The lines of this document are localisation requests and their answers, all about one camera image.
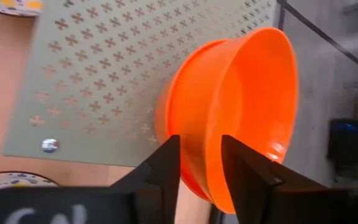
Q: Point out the yellow floral ceramic bowl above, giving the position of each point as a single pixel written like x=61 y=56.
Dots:
x=11 y=180
x=11 y=6

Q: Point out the green perforated metal shelf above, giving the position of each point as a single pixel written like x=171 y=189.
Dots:
x=104 y=77

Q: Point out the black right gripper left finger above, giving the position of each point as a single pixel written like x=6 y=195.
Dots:
x=157 y=186

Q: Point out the orange plastic bowl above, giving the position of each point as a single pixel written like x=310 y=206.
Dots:
x=244 y=93

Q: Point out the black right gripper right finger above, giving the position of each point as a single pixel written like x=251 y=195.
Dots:
x=247 y=186

